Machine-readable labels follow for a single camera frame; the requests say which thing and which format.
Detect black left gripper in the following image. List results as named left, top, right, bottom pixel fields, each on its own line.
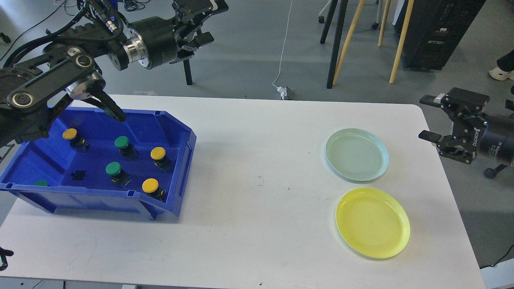
left=137, top=0, right=229, bottom=69

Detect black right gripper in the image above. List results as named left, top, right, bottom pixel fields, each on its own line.
left=418, top=88, right=490, bottom=164

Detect yellow button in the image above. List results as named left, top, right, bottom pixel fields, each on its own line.
left=150, top=147, right=174, bottom=173
left=141, top=179, right=166, bottom=201
left=62, top=128, right=89, bottom=152

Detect green button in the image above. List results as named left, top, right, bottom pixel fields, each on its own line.
left=114, top=136, right=139, bottom=161
left=105, top=162, right=132, bottom=188

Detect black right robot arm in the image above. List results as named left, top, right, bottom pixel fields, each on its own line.
left=418, top=88, right=514, bottom=179

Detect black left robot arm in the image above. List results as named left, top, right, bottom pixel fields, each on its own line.
left=0, top=0, right=229, bottom=146

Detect light green plate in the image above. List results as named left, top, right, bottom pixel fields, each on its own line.
left=325, top=128, right=390, bottom=183

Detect yellow plate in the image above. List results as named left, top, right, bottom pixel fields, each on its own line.
left=335, top=188, right=411, bottom=258

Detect yellow button front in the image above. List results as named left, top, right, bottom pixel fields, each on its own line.
left=141, top=179, right=166, bottom=201

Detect green button bin corner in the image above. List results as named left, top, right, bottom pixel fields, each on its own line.
left=33, top=179, right=49, bottom=187

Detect black stool legs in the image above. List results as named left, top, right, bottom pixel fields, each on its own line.
left=183, top=60, right=193, bottom=85

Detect white shoe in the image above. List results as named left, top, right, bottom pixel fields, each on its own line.
left=488, top=66, right=514, bottom=81

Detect black computer tower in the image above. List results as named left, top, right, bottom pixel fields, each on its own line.
left=402, top=0, right=485, bottom=71

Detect white power plug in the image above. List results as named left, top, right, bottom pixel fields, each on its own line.
left=277, top=86, right=296, bottom=100

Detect wooden easel legs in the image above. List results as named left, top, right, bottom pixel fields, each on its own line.
left=332, top=0, right=415, bottom=86

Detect black easel legs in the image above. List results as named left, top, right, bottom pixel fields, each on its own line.
left=319, top=0, right=348, bottom=89

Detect blue plastic storage bin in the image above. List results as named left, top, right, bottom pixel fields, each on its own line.
left=1, top=107, right=197, bottom=220

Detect small black part in bin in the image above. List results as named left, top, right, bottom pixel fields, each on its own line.
left=70, top=170, right=86, bottom=181

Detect white cable on floor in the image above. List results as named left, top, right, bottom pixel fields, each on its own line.
left=272, top=0, right=294, bottom=90

